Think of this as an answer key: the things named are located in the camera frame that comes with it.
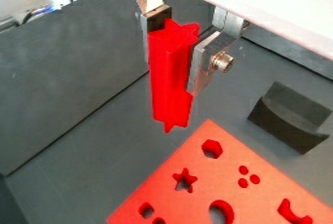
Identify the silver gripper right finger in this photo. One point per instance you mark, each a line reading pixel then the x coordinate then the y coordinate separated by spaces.
pixel 207 59

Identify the black curved foam block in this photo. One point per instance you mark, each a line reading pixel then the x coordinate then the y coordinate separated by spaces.
pixel 290 117

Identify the red shape-sorter block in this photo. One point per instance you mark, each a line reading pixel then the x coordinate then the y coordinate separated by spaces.
pixel 214 172

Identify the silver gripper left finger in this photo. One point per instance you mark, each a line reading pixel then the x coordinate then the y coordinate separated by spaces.
pixel 152 13

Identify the red star-shaped peg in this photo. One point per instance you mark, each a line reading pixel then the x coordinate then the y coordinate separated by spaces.
pixel 169 46

